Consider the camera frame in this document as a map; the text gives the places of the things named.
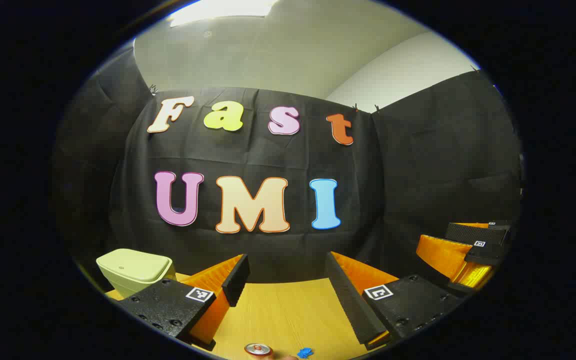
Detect green desktop garbage bin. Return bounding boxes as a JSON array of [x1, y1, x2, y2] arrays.
[[96, 248, 177, 299]]

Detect red pop can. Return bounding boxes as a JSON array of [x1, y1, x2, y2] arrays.
[[244, 343, 274, 358]]

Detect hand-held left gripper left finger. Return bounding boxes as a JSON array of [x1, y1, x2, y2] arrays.
[[117, 253, 251, 352]]

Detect ceiling light panel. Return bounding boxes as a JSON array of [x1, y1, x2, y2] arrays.
[[168, 0, 279, 28]]

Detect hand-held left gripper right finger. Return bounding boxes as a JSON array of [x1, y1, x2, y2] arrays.
[[324, 251, 465, 352]]

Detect wooden desktop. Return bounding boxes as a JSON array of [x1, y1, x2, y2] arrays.
[[105, 272, 394, 360]]

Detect black backdrop cloth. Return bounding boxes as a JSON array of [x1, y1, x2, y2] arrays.
[[50, 45, 524, 286]]

